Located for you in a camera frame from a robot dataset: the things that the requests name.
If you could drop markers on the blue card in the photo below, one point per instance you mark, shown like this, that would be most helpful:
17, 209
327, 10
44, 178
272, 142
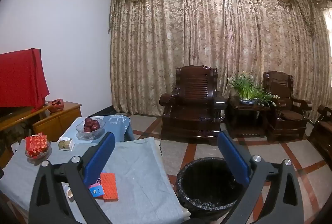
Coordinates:
96, 190

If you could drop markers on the red patterned box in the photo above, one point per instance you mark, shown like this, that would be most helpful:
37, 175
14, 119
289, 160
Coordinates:
36, 144

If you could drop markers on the bunch of red apples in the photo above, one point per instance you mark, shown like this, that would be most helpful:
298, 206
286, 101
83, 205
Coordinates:
90, 125

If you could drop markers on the wide dark wooden armchair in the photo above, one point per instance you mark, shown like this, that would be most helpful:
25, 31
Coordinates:
192, 109

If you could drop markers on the green potted plant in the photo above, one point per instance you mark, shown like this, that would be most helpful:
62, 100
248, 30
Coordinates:
246, 89

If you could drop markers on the brown seat cushion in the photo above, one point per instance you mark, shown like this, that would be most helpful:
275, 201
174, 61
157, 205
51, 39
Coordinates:
291, 115

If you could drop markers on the dark wooden side table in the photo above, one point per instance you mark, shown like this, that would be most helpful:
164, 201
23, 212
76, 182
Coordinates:
246, 120

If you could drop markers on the tissue box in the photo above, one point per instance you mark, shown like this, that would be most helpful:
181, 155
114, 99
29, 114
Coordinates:
66, 144

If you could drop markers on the light wooden cabinet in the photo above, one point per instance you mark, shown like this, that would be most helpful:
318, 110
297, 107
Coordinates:
59, 117

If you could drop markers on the red bag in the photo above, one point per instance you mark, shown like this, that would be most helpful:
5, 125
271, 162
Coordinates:
55, 105

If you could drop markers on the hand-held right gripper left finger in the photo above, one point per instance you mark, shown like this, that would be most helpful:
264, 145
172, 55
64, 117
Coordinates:
99, 159

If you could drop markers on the pink small item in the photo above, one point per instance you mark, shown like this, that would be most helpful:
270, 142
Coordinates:
98, 182

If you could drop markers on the black lined trash bin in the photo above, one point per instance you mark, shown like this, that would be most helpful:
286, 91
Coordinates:
207, 187

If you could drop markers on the white paper cup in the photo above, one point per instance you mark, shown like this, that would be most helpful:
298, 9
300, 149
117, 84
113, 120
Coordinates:
69, 191

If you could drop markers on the red cloth cover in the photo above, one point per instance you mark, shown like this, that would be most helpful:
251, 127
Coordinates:
20, 78

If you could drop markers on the white scalloped table cover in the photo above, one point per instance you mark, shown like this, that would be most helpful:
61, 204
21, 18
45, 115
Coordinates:
158, 147

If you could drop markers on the blue plastic bag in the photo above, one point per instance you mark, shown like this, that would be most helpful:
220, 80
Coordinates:
116, 122

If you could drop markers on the narrow dark wooden armchair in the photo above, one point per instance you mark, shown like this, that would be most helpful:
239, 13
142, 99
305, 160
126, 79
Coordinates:
282, 91

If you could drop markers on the orange foam net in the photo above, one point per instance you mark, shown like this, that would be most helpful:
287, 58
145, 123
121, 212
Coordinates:
109, 186

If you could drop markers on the dark wooden chair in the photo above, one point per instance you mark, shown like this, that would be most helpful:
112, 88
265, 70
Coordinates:
323, 130

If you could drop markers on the beige patterned curtain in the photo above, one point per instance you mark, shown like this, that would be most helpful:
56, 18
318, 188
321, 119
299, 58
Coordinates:
207, 32

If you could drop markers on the small glass dish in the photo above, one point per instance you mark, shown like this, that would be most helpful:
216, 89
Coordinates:
39, 157

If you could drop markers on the grey tablecloth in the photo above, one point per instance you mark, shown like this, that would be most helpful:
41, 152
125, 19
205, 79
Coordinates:
137, 174

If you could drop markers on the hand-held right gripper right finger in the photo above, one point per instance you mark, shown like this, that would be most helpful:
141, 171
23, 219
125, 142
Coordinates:
233, 156

